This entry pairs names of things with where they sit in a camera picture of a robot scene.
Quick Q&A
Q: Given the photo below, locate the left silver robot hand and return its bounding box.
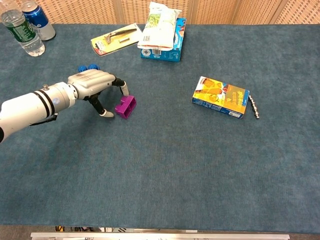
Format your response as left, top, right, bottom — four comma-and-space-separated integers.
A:
66, 68, 130, 118

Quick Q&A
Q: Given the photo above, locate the aluminium profile rail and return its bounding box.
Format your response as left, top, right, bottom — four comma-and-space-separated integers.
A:
30, 231, 291, 240

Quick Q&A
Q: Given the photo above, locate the purple toy brick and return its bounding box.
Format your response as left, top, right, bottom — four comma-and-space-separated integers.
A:
114, 95, 138, 120

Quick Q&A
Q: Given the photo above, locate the yellow snack box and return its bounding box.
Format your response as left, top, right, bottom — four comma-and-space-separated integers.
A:
191, 76, 250, 120

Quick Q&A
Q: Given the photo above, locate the blue white snack bag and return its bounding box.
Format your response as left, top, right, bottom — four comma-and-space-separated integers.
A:
140, 17, 187, 63

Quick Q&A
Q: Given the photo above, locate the clear green-label water bottle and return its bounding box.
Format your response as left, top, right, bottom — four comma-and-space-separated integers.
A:
0, 9, 46, 57

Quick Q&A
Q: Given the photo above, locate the woven wicker folding screen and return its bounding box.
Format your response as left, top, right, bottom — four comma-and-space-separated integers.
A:
0, 0, 320, 25

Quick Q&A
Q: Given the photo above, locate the teal felt table cloth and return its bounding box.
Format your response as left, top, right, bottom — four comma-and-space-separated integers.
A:
0, 23, 320, 235

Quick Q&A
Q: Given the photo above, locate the blue toy brick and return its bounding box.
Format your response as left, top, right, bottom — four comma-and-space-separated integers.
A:
76, 64, 101, 74

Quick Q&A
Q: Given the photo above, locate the yellow razor blister pack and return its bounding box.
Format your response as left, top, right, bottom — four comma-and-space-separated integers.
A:
90, 22, 143, 57

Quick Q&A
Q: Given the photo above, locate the metal bead chain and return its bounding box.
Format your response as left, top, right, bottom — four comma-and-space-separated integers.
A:
248, 94, 261, 120

